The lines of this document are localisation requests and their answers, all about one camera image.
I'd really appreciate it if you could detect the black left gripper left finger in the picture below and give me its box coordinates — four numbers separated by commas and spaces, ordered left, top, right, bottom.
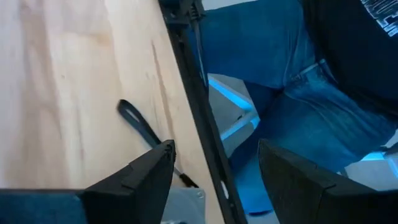
0, 140, 177, 224

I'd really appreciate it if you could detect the person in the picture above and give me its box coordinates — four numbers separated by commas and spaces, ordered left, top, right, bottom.
188, 0, 398, 215

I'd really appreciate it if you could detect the black tape measure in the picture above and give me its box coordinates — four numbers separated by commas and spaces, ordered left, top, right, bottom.
117, 99, 206, 224

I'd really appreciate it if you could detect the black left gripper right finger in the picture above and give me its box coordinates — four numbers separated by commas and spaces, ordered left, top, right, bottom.
258, 139, 398, 224

